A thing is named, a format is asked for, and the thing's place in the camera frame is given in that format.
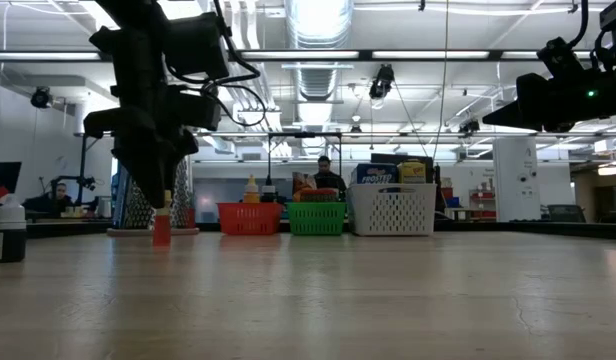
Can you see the black background robot arm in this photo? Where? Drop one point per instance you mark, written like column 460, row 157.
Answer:
column 73, row 179

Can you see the black ceiling spotlight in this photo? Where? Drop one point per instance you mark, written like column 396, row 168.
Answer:
column 40, row 98
column 469, row 127
column 382, row 80

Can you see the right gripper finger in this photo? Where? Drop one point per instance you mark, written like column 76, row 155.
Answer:
column 505, row 117

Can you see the silver ceiling air duct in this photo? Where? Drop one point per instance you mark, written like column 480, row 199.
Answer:
column 318, row 22

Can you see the black background rig frame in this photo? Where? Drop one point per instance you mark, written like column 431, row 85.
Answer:
column 303, row 134

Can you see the red plastic basket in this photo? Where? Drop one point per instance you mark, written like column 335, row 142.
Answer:
column 250, row 220

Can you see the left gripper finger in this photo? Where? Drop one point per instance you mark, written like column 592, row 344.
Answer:
column 173, row 155
column 140, row 175

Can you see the small yellow-cap bottle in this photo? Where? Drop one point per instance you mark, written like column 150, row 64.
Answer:
column 251, row 192

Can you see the shelf with red bins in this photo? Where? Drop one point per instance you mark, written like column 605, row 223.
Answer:
column 483, row 205

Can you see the black monitor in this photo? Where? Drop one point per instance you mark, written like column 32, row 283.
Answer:
column 5, row 175

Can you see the red bottle yellow cap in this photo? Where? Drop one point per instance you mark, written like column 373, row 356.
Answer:
column 161, row 230

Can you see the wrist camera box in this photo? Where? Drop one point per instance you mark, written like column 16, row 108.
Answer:
column 558, row 57
column 195, row 47

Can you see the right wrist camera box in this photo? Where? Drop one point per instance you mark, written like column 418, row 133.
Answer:
column 558, row 57

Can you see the white round column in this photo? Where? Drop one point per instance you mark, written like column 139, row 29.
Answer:
column 515, row 180

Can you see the dark office chair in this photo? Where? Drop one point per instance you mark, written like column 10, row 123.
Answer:
column 565, row 214

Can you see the black table frame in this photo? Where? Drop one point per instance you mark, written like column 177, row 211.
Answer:
column 488, row 227

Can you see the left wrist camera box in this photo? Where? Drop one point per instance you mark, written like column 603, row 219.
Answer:
column 195, row 47

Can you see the green plastic basket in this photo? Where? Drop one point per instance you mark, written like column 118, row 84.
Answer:
column 315, row 220

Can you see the person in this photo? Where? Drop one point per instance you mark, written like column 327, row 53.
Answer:
column 328, row 180
column 58, row 202

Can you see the small dark dropper bottle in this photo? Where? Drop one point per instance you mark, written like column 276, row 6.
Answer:
column 9, row 240

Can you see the white plastic basket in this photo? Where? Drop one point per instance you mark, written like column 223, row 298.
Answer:
column 388, row 210

